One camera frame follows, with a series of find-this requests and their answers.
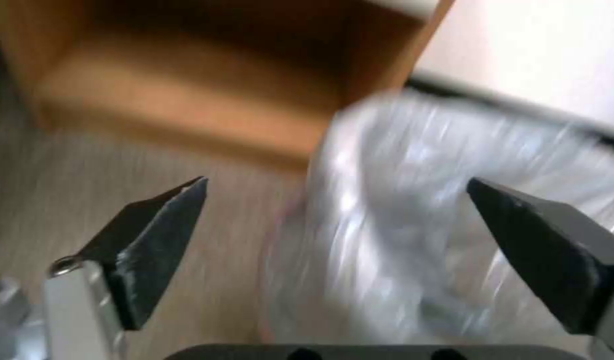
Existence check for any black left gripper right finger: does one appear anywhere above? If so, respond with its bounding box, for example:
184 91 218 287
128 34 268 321
465 177 614 360

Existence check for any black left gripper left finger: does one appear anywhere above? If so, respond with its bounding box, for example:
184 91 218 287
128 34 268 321
0 176 210 360

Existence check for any clear plastic garbage bag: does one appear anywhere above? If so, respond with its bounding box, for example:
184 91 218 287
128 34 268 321
259 88 614 360

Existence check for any black trash can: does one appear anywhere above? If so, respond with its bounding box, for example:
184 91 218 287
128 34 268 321
406 76 614 151

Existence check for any brown wooden cabinet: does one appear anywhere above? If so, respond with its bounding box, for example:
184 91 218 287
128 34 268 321
0 0 456 170

